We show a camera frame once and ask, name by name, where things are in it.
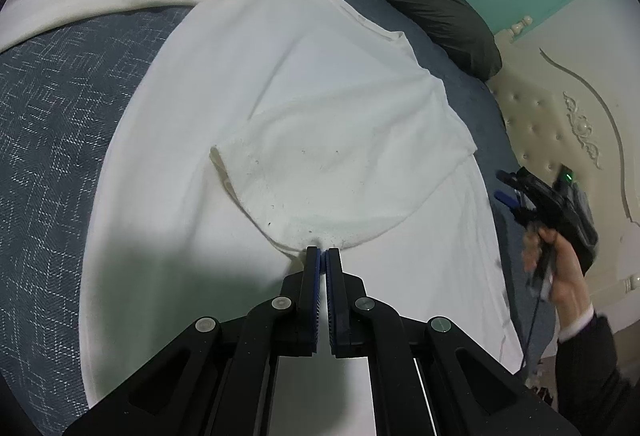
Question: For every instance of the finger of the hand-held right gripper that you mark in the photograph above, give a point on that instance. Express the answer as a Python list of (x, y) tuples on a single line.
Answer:
[(509, 202), (510, 180)]

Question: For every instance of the white long-sleeve shirt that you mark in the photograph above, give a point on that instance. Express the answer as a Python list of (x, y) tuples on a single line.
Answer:
[(225, 90)]

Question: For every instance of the person's right forearm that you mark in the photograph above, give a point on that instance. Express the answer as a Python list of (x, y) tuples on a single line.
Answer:
[(600, 376)]

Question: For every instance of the grey folded sweatpants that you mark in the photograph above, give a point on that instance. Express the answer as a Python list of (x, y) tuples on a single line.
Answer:
[(586, 211)]

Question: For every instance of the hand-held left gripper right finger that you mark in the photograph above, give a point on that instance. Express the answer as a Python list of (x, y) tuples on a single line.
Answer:
[(330, 301)]

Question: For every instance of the cream tufted headboard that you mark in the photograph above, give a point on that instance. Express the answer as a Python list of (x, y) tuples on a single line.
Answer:
[(550, 115)]

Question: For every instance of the person's right hand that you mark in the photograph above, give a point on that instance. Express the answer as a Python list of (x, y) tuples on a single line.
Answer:
[(567, 281)]

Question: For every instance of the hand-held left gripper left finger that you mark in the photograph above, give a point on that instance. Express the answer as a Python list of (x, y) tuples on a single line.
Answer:
[(316, 296)]

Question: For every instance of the bed with blue patterned sheet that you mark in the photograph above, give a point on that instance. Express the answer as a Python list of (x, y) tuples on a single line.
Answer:
[(50, 140)]

